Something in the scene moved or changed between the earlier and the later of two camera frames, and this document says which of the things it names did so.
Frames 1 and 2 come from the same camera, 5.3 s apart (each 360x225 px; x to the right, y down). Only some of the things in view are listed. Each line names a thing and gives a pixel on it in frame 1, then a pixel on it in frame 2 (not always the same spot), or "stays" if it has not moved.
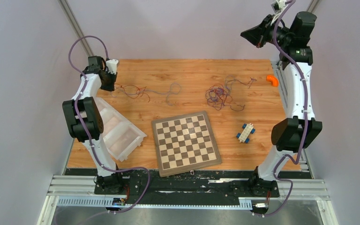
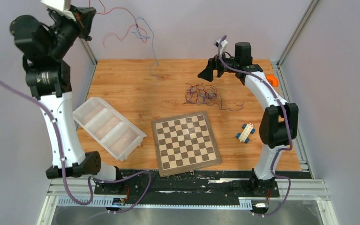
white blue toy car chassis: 243,136 stays
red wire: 138,89 to 128,29
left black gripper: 113,77 to 84,17
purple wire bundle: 218,95 to 203,94
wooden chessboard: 184,143 stays
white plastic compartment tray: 122,136 stays
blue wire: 153,91 to 147,37
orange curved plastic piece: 273,80 stays
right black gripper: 261,31 to 213,63
